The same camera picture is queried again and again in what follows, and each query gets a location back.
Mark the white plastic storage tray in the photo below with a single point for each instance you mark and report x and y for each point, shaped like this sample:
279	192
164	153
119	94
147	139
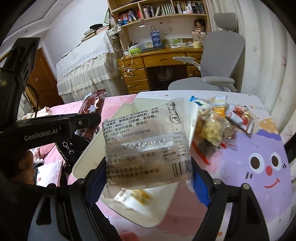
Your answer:
123	203

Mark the clear bag yellow puffs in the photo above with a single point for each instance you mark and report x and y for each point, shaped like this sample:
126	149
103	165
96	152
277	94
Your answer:
215	129

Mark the white pillow with print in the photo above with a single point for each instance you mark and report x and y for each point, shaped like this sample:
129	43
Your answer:
49	174

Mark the green tissue box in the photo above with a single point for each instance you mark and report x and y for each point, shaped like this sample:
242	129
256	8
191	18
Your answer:
134	51

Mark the blue gift bag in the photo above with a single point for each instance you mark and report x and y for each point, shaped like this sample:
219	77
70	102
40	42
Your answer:
155	38

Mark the dark brown star snack packet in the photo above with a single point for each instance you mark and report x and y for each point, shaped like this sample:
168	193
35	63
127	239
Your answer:
92	103

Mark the large clear rice cake pack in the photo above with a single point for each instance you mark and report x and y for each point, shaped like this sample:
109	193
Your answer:
150	148

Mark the person left hand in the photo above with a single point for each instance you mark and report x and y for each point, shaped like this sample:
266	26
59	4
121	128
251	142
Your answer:
27	171

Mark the dark raisin red-edged packet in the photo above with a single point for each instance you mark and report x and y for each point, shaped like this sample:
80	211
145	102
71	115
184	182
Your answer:
206	150

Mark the brown wooden door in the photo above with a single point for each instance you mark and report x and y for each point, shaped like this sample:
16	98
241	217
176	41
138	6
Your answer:
44	82

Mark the wooden desk with drawers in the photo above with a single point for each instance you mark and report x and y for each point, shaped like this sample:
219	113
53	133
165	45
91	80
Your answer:
156	69

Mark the white floral curtain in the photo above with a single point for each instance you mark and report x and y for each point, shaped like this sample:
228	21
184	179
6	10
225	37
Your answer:
268	68

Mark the orange oats bar packet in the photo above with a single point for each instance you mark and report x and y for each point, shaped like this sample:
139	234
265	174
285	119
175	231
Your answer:
218	104

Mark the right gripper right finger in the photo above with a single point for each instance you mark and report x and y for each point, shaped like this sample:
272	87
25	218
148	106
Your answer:
202	184

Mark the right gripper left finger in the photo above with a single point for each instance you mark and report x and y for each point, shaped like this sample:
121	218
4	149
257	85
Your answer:
95	182

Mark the blue white cookie packet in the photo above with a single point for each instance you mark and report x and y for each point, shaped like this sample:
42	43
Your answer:
204	106

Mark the grey office chair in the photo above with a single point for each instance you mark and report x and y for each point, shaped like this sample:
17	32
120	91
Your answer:
221	53

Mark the wooden bookshelf hutch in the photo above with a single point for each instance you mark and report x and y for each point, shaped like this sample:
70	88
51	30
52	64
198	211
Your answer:
173	19

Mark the small yellow candy packet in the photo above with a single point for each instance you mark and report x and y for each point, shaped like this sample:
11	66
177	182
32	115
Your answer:
141	196

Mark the doll on desk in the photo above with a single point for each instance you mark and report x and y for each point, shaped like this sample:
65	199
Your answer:
199	31

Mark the red white apple chips bag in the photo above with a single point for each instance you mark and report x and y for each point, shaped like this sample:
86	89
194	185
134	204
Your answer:
241	117

